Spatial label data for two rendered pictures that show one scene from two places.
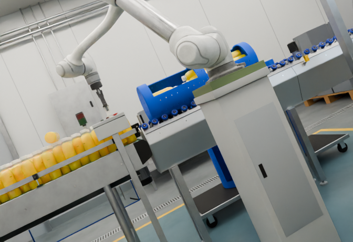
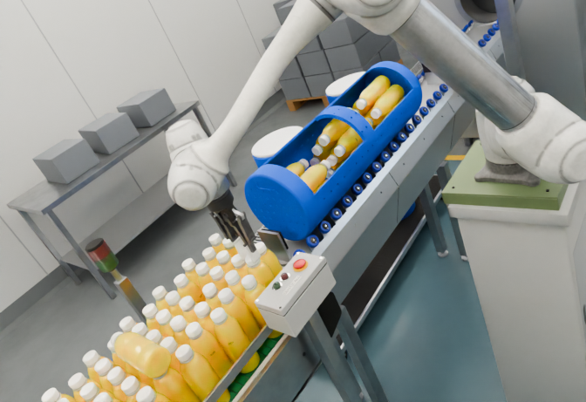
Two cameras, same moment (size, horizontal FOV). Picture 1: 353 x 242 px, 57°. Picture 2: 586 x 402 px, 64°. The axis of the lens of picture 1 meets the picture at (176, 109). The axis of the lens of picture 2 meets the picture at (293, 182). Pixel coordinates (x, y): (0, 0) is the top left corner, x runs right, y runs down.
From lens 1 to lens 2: 1.52 m
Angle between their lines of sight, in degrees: 37
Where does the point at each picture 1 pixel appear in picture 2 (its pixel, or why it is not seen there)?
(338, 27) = (515, 43)
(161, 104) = (324, 206)
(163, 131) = (330, 255)
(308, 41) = not seen: hidden behind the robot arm
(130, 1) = (446, 34)
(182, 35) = (563, 121)
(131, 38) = not seen: outside the picture
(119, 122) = (321, 282)
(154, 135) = not seen: hidden behind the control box
